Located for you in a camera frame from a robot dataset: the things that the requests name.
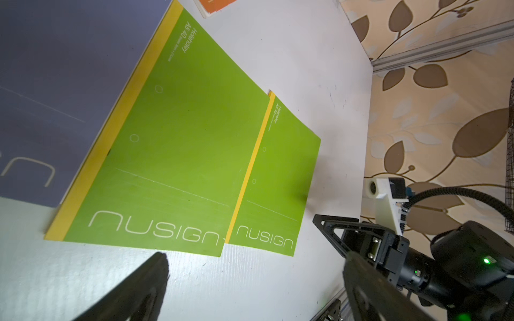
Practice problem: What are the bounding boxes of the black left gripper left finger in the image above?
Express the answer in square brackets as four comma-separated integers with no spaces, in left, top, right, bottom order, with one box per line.
[76,252,169,320]

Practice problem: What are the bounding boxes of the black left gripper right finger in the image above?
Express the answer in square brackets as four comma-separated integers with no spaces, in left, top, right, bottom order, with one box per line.
[343,251,432,320]

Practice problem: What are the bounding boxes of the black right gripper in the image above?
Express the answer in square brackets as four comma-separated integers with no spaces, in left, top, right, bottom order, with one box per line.
[313,214,454,299]

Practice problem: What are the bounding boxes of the white lined notebook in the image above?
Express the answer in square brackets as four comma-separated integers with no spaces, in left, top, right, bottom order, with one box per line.
[228,92,321,256]

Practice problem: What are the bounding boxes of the green cover notebook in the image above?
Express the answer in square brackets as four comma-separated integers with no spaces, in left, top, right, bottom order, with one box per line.
[45,1,269,257]

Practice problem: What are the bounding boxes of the purple cover notebook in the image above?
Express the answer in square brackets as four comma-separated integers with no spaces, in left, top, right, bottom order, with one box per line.
[1,1,169,207]

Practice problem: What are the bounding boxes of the orange cover notebook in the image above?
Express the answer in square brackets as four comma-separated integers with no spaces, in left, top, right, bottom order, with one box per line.
[194,0,236,18]

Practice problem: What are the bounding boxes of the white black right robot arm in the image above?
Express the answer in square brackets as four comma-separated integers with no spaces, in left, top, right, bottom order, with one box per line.
[313,214,513,320]

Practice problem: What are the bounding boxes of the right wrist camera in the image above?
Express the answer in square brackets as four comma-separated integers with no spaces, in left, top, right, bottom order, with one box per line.
[364,177,408,236]

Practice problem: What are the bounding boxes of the black wire basket right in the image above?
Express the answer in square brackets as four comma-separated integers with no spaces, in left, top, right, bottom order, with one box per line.
[505,81,513,209]

